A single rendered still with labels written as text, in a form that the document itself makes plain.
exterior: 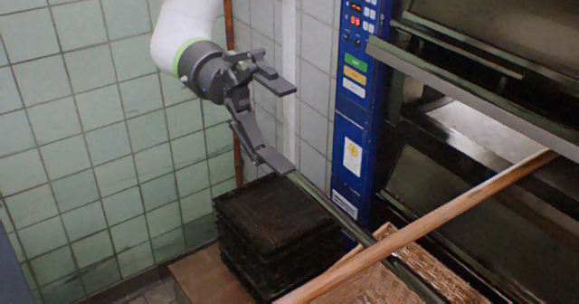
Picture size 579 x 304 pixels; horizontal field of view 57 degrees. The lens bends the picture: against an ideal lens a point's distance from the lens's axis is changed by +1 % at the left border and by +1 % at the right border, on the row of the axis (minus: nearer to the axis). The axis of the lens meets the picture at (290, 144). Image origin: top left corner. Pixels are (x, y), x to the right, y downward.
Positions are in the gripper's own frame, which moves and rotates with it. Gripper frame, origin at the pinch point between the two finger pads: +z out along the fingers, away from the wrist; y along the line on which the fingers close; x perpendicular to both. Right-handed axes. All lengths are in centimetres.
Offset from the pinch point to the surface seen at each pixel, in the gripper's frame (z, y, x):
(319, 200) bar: -13.3, 31.3, -18.0
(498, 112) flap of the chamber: 7.8, 7.1, -40.5
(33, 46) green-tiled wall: -118, 27, 13
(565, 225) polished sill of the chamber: 20, 33, -55
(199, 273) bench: -60, 90, -7
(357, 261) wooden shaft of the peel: 6.7, 27.7, -10.8
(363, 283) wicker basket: -22, 83, -44
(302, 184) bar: -19.6, 31.2, -18.1
